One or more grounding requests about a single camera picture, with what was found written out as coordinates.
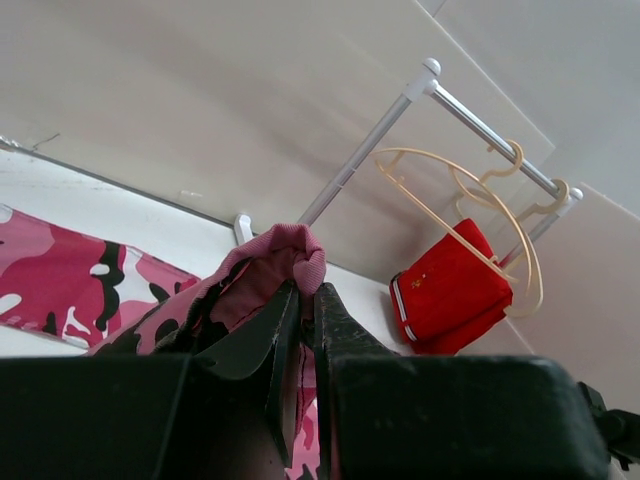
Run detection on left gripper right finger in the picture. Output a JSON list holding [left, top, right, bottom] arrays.
[[314, 283, 609, 479]]

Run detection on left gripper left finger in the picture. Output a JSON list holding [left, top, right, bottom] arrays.
[[1, 282, 300, 479]]

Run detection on pink camouflage trousers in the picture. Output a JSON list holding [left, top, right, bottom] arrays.
[[1, 207, 326, 479]]

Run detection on empty beige wooden hanger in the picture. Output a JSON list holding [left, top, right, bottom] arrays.
[[371, 140, 544, 318]]

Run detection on beige hanger with red garment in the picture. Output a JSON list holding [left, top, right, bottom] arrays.
[[453, 175, 570, 228]]

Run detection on red shorts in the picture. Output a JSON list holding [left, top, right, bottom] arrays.
[[389, 234, 513, 355]]

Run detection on white clothes rack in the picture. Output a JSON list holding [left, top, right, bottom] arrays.
[[234, 57, 582, 279]]

